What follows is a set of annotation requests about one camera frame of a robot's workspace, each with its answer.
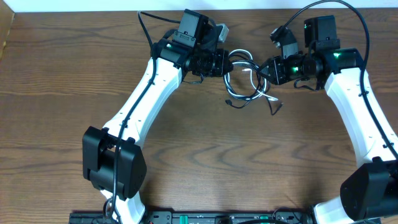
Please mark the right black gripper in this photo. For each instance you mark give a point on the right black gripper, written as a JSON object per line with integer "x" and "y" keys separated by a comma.
{"x": 274, "y": 66}

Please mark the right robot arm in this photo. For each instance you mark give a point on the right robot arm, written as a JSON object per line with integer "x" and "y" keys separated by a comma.
{"x": 371, "y": 191}

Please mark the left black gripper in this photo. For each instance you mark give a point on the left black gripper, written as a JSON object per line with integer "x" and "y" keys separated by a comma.
{"x": 224, "y": 63}

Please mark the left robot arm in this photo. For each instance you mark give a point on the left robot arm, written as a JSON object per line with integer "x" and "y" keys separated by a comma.
{"x": 112, "y": 156}

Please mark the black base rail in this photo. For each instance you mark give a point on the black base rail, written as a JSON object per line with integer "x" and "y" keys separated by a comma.
{"x": 168, "y": 217}

